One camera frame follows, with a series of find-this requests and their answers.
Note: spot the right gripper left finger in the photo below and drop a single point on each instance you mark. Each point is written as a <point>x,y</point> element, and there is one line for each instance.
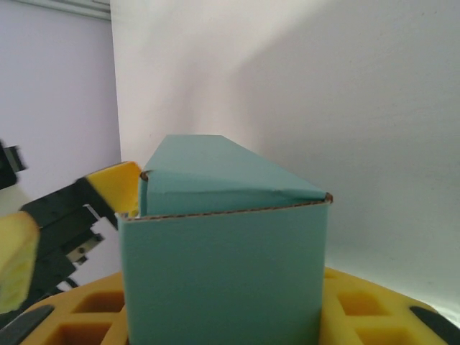
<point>64,316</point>

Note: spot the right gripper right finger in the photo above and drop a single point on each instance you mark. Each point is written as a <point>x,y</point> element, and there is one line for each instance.
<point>377,316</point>

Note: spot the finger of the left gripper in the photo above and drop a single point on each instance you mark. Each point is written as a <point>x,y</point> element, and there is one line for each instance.
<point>14,258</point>
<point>115,187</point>

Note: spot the teal paper box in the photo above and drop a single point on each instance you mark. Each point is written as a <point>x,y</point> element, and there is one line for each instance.
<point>223,269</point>

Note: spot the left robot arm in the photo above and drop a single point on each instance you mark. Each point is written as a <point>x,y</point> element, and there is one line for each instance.
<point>7,169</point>

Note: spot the aluminium upright frame post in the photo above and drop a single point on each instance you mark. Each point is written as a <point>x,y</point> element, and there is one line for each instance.
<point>54,7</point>

